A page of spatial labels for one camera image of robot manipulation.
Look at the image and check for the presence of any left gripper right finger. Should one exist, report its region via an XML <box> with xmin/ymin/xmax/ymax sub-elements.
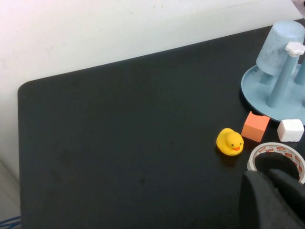
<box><xmin>268</xmin><ymin>168</ymin><xmax>305</xmax><ymax>229</ymax></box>

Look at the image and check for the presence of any white tape roll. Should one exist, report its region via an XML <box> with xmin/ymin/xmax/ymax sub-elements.
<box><xmin>246</xmin><ymin>142</ymin><xmax>305</xmax><ymax>185</ymax></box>

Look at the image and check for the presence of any yellow rubber duck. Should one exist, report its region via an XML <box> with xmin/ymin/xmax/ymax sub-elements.
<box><xmin>216</xmin><ymin>128</ymin><xmax>245</xmax><ymax>157</ymax></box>

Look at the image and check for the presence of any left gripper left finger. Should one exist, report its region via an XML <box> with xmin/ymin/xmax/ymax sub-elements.
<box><xmin>239</xmin><ymin>169</ymin><xmax>303</xmax><ymax>229</ymax></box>

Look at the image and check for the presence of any blue plastic cup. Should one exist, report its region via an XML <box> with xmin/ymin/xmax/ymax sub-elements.
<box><xmin>256</xmin><ymin>20</ymin><xmax>305</xmax><ymax>77</ymax></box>

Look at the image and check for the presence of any white foam cube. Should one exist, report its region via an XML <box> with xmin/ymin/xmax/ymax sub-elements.
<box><xmin>276</xmin><ymin>118</ymin><xmax>305</xmax><ymax>143</ymax></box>

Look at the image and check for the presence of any orange foam cube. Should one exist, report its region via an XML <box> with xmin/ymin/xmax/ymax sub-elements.
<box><xmin>241</xmin><ymin>111</ymin><xmax>271</xmax><ymax>143</ymax></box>

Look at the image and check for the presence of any blue cable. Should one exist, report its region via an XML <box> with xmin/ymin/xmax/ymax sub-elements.
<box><xmin>0</xmin><ymin>216</ymin><xmax>22</xmax><ymax>229</ymax></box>

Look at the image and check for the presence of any blue cup stand with pegs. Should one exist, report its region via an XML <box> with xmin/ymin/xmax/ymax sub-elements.
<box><xmin>240</xmin><ymin>42</ymin><xmax>305</xmax><ymax>124</ymax></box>

